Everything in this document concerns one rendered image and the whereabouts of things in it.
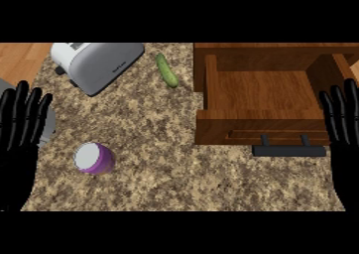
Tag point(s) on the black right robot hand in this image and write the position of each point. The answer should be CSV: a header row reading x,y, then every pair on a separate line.
x,y
350,149

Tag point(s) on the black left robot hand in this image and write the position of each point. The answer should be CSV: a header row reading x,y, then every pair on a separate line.
x,y
10,139

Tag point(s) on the open wooden drawer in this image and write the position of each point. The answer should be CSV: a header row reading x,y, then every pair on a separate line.
x,y
261,105

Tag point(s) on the grey appliance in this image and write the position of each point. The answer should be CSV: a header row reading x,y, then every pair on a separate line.
x,y
21,109

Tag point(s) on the silver toaster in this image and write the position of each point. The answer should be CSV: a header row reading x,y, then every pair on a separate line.
x,y
96,64

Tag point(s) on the wooden cabinet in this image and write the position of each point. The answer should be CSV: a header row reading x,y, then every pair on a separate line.
x,y
279,54

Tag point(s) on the green cucumber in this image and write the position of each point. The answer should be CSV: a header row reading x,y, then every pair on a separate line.
x,y
167,70

